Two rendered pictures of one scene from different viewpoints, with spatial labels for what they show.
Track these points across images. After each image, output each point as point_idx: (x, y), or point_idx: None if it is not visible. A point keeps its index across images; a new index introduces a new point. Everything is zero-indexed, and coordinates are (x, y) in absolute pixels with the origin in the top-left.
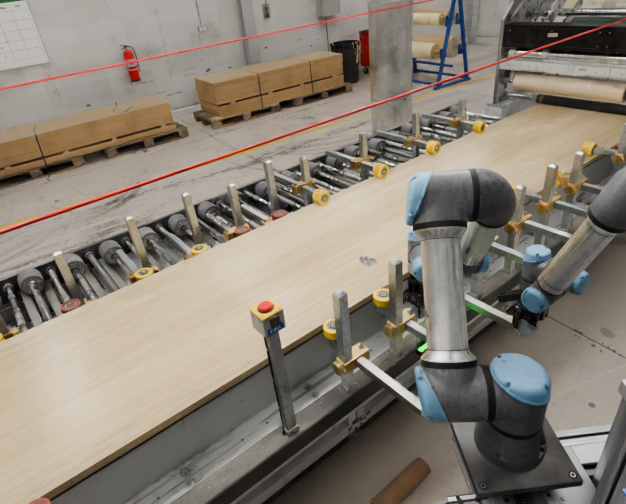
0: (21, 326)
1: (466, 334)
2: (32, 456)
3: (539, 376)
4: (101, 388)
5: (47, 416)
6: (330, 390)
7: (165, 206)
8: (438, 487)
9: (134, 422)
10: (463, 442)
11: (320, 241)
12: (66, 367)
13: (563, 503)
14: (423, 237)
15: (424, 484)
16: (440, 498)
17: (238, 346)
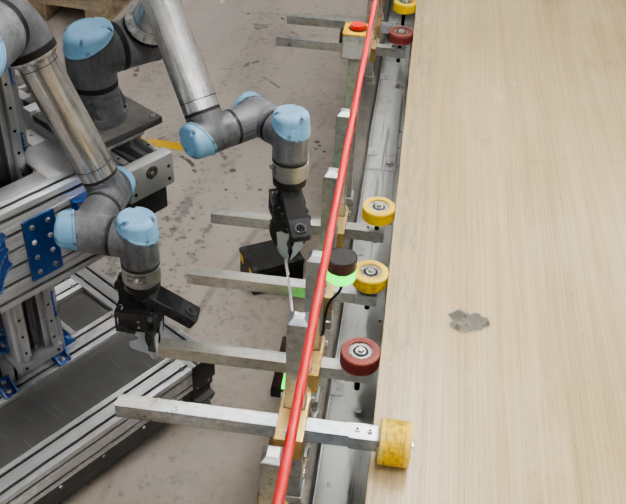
0: None
1: (136, 7)
2: (459, 41)
3: (72, 31)
4: (498, 78)
5: (498, 54)
6: (349, 245)
7: None
8: (238, 501)
9: (428, 77)
10: (132, 102)
11: (605, 328)
12: (561, 75)
13: (47, 144)
14: None
15: (257, 493)
16: (228, 490)
17: (446, 148)
